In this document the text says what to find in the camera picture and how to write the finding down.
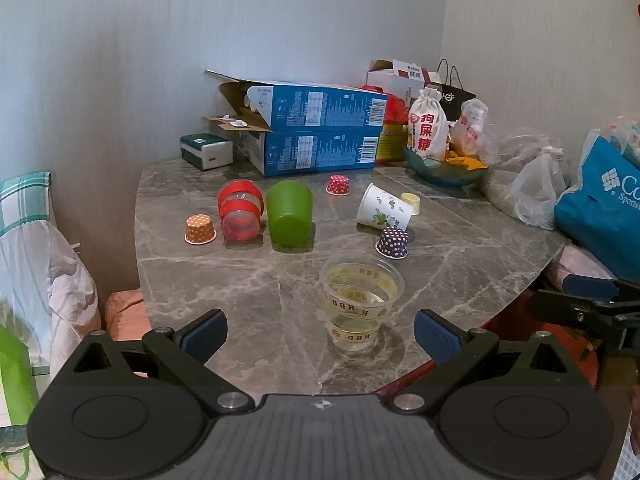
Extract white and red cardboard box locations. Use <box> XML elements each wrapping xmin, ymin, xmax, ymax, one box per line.
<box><xmin>366</xmin><ymin>59</ymin><xmax>443</xmax><ymax>98</ymax></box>

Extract green plastic cup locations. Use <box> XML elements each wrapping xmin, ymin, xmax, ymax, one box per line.
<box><xmin>265</xmin><ymin>180</ymin><xmax>314</xmax><ymax>248</ymax></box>

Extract white and pink cloth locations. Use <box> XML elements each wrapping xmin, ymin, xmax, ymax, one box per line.
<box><xmin>0</xmin><ymin>220</ymin><xmax>103</xmax><ymax>376</ymax></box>

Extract green and white small box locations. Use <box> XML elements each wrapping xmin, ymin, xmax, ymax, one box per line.
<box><xmin>179</xmin><ymin>133</ymin><xmax>234</xmax><ymax>169</ymax></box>

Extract pink cushion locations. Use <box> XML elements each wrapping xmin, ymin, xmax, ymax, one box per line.
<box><xmin>104</xmin><ymin>289</ymin><xmax>153</xmax><ymax>343</ymax></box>

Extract blue cardboard box open flaps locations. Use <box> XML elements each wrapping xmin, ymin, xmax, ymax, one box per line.
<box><xmin>206</xmin><ymin>69</ymin><xmax>389</xmax><ymax>133</ymax></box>

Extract white drawstring pouch red print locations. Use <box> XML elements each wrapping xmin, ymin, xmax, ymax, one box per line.
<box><xmin>406</xmin><ymin>87</ymin><xmax>449</xmax><ymax>162</ymax></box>

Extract green checkered cloth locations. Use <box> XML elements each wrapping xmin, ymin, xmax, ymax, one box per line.
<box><xmin>0</xmin><ymin>171</ymin><xmax>55</xmax><ymax>237</ymax></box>

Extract blue shopping bag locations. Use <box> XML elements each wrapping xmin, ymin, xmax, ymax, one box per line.
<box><xmin>554</xmin><ymin>119</ymin><xmax>640</xmax><ymax>281</ymax></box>

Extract orange polka dot paper cup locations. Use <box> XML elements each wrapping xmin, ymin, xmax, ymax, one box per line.
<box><xmin>184</xmin><ymin>214</ymin><xmax>218</xmax><ymax>245</ymax></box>

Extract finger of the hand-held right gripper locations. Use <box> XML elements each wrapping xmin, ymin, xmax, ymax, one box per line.
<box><xmin>529</xmin><ymin>290</ymin><xmax>623</xmax><ymax>330</ymax></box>
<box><xmin>560</xmin><ymin>275</ymin><xmax>632</xmax><ymax>306</ymax></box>

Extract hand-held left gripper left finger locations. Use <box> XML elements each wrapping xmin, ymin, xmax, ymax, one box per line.
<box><xmin>50</xmin><ymin>309</ymin><xmax>257</xmax><ymax>416</ymax></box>

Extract black paper bag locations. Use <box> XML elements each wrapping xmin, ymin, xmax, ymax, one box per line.
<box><xmin>427</xmin><ymin>58</ymin><xmax>477</xmax><ymax>122</ymax></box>

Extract translucent knotted plastic bag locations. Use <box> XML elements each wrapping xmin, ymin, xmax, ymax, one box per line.
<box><xmin>482</xmin><ymin>132</ymin><xmax>576</xmax><ymax>231</ymax></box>

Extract clear plastic cup yellow print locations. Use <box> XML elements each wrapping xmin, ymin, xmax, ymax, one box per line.
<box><xmin>319</xmin><ymin>256</ymin><xmax>405</xmax><ymax>352</ymax></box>

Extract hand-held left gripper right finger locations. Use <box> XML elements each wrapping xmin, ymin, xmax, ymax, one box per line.
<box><xmin>387</xmin><ymin>309</ymin><xmax>596</xmax><ymax>414</ymax></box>

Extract red stool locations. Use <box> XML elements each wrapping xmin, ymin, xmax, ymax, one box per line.
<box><xmin>487</xmin><ymin>290</ymin><xmax>608</xmax><ymax>391</ymax></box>

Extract clear plastic bag of snacks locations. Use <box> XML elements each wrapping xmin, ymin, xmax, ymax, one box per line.
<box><xmin>449</xmin><ymin>98</ymin><xmax>493</xmax><ymax>166</ymax></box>

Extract blue cardboard box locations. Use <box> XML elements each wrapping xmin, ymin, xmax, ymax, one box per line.
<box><xmin>202</xmin><ymin>115</ymin><xmax>383</xmax><ymax>177</ymax></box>

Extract purple polka dot paper cup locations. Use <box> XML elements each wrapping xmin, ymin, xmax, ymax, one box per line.
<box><xmin>375</xmin><ymin>226</ymin><xmax>409</xmax><ymax>260</ymax></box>

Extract bright green bag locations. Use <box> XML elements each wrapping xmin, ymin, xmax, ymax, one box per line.
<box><xmin>0</xmin><ymin>325</ymin><xmax>41</xmax><ymax>428</ymax></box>

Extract teal glass bowl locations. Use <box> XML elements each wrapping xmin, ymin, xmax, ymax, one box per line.
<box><xmin>402</xmin><ymin>144</ymin><xmax>491</xmax><ymax>188</ymax></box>

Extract white paper cup green print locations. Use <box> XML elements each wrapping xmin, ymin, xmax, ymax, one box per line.
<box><xmin>356</xmin><ymin>183</ymin><xmax>415</xmax><ymax>231</ymax></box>

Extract red banded clear cup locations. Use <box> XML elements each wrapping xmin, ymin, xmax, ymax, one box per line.
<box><xmin>217</xmin><ymin>178</ymin><xmax>264</xmax><ymax>242</ymax></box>

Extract red snack package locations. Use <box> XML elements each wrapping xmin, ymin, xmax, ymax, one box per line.
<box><xmin>361</xmin><ymin>84</ymin><xmax>412</xmax><ymax>164</ymax></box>

